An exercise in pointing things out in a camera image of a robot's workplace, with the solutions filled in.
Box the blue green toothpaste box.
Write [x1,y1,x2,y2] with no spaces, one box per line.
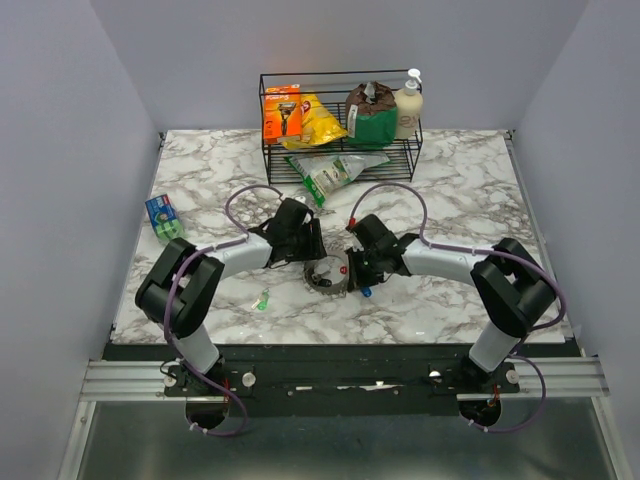
[145,194,186,244]

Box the black head car key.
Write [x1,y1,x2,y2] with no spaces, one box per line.
[312,275,333,288]

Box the green white plastic pouch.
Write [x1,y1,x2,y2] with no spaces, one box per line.
[285,153,390,207]

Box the orange razor package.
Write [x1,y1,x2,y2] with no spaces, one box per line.
[263,84,302,145]

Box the green key tag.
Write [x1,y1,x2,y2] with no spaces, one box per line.
[251,289,270,311]

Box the cream lotion pump bottle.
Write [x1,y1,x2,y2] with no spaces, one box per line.
[394,68,423,140]

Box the black wire shelf rack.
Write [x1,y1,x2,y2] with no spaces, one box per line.
[259,69,424,188]

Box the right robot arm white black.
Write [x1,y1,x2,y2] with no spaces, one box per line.
[346,214,560,392]

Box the aluminium rail frame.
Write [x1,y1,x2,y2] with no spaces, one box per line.
[58,357,610,479]

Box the purple cable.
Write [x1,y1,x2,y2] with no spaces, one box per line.
[163,184,284,439]
[348,182,569,434]

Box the brown green bag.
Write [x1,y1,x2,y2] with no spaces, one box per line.
[345,81,398,150]

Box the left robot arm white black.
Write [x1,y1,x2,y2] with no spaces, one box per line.
[135,198,327,395]

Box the yellow snack bag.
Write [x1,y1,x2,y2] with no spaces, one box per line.
[282,93,348,150]

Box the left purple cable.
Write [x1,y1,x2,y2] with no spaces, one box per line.
[163,184,284,439]

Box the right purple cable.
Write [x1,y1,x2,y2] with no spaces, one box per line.
[348,182,569,434]

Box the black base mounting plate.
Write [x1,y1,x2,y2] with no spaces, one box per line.
[102,342,584,419]

